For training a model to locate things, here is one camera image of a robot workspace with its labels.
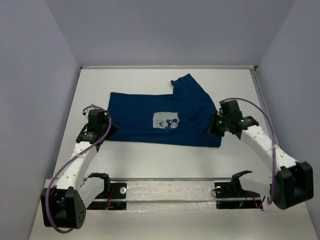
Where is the blue printed t shirt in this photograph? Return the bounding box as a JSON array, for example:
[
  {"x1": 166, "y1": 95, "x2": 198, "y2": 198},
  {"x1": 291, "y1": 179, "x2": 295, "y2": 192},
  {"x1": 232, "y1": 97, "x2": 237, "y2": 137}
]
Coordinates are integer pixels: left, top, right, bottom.
[{"x1": 107, "y1": 74, "x2": 222, "y2": 148}]

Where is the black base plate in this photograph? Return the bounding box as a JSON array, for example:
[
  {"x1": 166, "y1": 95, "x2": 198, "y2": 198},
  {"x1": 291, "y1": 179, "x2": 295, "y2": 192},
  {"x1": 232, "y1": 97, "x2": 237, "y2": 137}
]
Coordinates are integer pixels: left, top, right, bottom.
[
  {"x1": 211, "y1": 181, "x2": 264, "y2": 210},
  {"x1": 87, "y1": 181, "x2": 127, "y2": 211}
]

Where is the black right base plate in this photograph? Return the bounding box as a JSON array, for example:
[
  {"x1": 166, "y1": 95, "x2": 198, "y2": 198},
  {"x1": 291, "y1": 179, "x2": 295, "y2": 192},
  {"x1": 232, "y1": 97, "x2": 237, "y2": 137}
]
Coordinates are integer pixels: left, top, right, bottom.
[{"x1": 211, "y1": 181, "x2": 264, "y2": 210}]

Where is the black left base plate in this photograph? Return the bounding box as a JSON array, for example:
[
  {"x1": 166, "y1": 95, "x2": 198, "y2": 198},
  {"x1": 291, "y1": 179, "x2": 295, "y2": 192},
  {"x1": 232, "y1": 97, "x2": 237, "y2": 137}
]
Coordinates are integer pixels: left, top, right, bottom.
[{"x1": 87, "y1": 181, "x2": 127, "y2": 211}]

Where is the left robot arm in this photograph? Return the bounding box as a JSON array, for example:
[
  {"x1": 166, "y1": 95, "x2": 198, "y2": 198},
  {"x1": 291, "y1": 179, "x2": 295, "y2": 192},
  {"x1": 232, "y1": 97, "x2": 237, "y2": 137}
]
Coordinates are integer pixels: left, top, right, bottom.
[{"x1": 40, "y1": 106, "x2": 119, "y2": 234}]

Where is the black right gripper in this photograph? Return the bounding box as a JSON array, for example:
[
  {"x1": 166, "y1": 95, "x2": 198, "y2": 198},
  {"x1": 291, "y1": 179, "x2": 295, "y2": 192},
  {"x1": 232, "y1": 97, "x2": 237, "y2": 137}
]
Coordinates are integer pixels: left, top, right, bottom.
[{"x1": 204, "y1": 111, "x2": 232, "y2": 137}]

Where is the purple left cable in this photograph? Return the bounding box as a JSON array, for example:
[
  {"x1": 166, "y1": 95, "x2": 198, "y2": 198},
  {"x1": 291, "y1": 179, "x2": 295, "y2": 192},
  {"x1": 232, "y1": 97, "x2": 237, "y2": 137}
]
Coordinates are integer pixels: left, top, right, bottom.
[{"x1": 46, "y1": 104, "x2": 112, "y2": 234}]

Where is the purple cable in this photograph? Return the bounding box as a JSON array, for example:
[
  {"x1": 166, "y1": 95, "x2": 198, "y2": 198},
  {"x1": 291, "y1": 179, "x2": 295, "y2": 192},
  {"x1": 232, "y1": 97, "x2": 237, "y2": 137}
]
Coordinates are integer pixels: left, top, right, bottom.
[
  {"x1": 219, "y1": 97, "x2": 278, "y2": 205},
  {"x1": 46, "y1": 104, "x2": 112, "y2": 234}
]

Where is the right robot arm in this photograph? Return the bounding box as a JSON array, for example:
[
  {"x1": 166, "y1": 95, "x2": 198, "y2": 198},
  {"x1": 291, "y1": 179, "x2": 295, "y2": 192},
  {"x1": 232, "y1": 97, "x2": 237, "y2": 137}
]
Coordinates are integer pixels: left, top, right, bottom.
[{"x1": 206, "y1": 97, "x2": 314, "y2": 210}]

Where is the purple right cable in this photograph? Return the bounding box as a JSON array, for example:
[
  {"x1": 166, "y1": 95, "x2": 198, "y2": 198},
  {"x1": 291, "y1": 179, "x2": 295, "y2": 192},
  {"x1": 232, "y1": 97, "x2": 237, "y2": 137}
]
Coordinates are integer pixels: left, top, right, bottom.
[{"x1": 219, "y1": 97, "x2": 278, "y2": 205}]

